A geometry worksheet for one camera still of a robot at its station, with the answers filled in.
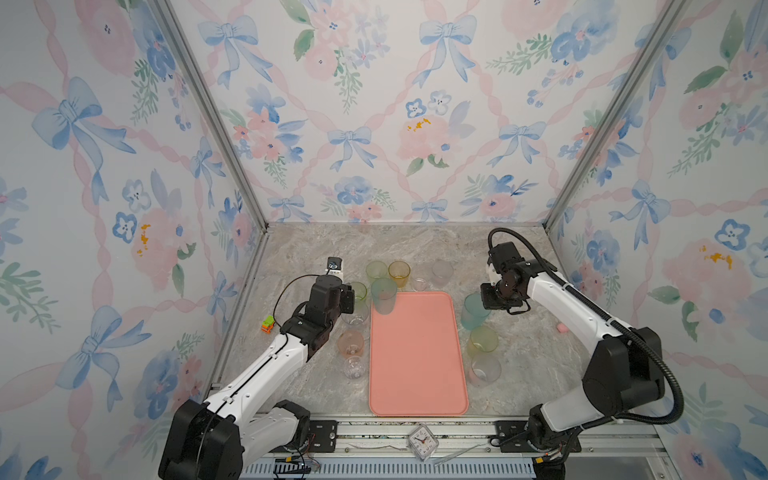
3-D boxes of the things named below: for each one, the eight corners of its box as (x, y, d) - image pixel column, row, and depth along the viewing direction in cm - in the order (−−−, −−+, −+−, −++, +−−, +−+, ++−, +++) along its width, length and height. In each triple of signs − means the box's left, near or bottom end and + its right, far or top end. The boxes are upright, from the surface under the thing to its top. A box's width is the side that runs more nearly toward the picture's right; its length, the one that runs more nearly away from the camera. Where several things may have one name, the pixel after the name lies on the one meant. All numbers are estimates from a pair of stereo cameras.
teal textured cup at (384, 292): (372, 314, 97) (371, 300, 90) (373, 288, 103) (372, 273, 96) (396, 314, 97) (397, 300, 90) (396, 288, 103) (397, 273, 96)
